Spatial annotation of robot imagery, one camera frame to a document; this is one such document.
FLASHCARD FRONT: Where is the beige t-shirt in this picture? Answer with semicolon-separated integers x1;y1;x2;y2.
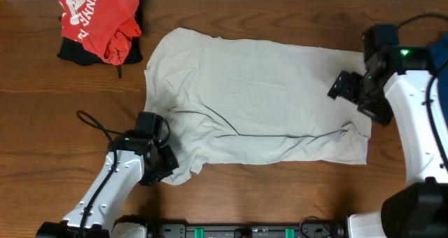
144;28;372;186

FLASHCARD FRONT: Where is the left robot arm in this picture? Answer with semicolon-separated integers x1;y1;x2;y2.
36;138;179;237

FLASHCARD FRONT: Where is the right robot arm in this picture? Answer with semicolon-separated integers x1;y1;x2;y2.
328;46;447;237

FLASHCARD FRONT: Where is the blue t-shirt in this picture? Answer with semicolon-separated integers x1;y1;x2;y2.
428;33;448;123

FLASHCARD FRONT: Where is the black folded garment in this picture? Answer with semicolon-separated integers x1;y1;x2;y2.
57;0;143;78

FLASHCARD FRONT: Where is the red printed t-shirt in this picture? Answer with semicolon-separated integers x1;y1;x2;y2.
58;0;141;66

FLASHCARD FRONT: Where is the left black cable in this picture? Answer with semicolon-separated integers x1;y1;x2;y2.
76;110;141;238

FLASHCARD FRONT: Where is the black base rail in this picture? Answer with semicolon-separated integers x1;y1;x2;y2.
152;218;348;238

